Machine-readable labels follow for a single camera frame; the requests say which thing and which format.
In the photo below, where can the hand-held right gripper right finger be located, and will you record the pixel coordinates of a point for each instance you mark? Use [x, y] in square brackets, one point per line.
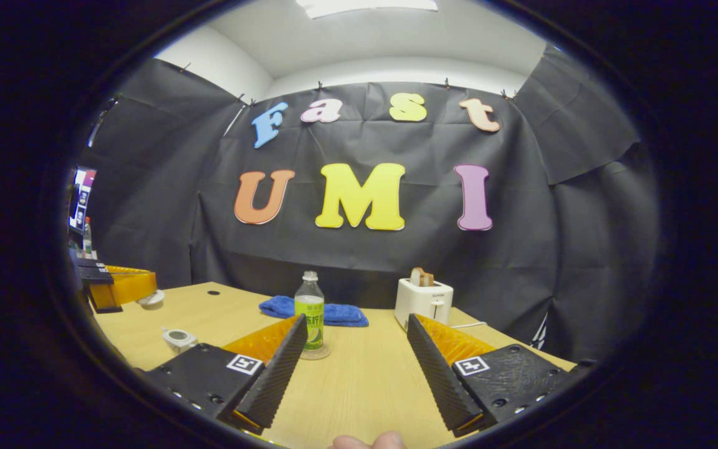
[437, 374]

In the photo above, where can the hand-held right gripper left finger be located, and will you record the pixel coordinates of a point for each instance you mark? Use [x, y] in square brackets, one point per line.
[278, 380]

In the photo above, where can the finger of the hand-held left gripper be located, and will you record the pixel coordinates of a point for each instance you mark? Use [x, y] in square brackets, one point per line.
[91, 264]
[97, 277]

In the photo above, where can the round coaster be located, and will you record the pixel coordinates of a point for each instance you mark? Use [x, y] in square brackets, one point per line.
[323, 354]

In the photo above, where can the clear green label water bottle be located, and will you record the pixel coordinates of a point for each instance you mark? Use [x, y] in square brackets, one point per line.
[309, 305]

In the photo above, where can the white teacup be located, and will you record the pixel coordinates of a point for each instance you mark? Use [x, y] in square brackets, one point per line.
[179, 342]

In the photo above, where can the red cap plastic bottle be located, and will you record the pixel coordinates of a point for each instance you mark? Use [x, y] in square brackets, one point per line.
[88, 240]

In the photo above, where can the computer monitor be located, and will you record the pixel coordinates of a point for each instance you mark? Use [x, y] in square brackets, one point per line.
[81, 199]

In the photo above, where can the white toaster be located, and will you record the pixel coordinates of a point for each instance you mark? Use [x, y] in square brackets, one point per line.
[421, 302]

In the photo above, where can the blue towel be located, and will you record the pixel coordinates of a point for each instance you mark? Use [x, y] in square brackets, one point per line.
[346, 313]

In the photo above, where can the toasted bread slice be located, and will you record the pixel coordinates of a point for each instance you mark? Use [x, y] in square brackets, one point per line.
[421, 277]

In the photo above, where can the black backdrop cloth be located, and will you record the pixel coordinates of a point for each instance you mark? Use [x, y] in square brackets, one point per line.
[396, 255]

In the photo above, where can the ceiling light panel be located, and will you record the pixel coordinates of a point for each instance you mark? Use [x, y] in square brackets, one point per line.
[365, 6]

